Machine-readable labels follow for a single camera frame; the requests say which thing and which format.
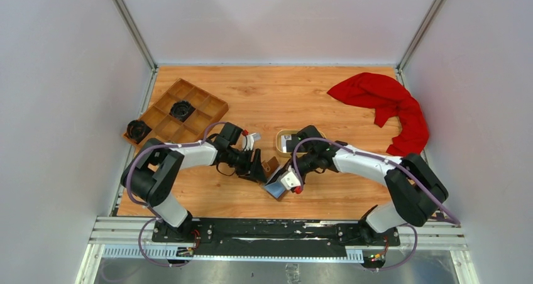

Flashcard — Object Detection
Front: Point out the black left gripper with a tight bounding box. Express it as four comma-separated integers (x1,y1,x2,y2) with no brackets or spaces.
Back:
226,146,267,183

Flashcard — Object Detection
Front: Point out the brown leather card holder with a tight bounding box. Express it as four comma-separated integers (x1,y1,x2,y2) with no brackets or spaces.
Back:
261,160,294,201

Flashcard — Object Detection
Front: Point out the beige oval tray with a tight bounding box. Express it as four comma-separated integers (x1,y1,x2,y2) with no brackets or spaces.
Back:
275,129,325,158

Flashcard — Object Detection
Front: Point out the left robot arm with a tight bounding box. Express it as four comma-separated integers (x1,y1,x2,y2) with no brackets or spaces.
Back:
121,122,267,242

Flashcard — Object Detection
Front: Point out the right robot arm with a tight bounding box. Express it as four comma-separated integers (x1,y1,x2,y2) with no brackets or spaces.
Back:
263,125,449,245

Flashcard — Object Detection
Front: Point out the red cloth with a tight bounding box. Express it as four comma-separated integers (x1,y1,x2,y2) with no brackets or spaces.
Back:
327,72,430,156

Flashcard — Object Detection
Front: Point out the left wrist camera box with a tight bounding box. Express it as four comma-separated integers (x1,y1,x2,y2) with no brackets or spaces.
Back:
242,133,261,151

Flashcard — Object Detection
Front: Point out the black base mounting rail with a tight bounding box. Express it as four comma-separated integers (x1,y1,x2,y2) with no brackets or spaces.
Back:
151,218,400,258

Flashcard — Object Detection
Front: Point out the black coiled cable roll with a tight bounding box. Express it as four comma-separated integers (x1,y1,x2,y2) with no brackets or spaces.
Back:
169,101,196,123
126,119,152,145

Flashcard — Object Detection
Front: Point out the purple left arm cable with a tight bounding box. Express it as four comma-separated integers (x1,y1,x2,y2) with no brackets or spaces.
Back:
124,121,228,268

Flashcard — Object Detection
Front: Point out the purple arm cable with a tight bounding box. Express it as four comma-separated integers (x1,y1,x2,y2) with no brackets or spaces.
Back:
124,121,228,268
291,137,461,273

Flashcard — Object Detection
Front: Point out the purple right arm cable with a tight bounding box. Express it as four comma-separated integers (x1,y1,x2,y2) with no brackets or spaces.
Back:
291,137,461,273

